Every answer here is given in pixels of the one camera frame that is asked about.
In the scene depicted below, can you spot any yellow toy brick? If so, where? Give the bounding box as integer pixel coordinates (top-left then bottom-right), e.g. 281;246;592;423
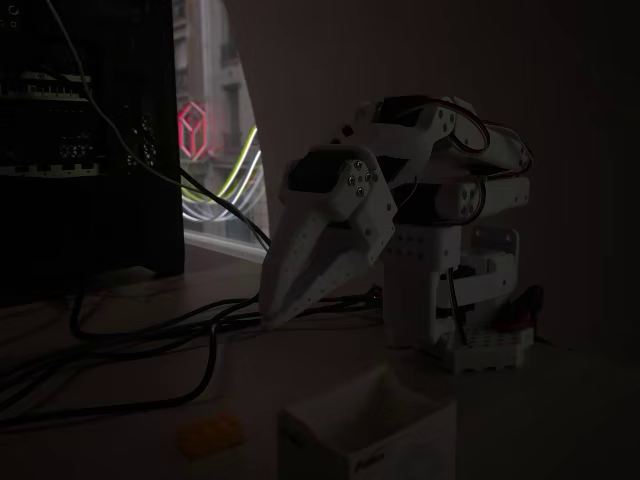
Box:
177;414;247;459

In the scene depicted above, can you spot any white cardboard box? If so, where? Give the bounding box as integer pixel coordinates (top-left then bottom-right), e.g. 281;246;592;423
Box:
277;362;457;480

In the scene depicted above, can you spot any black and red clamp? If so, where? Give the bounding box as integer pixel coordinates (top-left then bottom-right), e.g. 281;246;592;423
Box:
492;283;547;332

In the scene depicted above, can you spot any black computer tower case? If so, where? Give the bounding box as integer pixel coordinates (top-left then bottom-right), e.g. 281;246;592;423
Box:
0;0;187;307

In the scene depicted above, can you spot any braided black cable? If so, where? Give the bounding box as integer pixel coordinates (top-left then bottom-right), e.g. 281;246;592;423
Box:
0;312;261;396
299;292;386;324

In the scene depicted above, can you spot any thin black cable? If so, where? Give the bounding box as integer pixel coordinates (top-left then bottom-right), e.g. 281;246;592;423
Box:
178;168;272;247

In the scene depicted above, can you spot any red black servo wire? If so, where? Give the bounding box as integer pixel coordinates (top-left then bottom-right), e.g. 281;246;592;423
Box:
449;97;534;177

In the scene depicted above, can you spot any smooth black cable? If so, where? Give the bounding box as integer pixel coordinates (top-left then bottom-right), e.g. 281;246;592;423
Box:
0;323;219;429

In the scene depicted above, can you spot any thin white cable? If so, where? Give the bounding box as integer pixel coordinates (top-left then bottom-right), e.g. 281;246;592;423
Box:
45;0;182;187

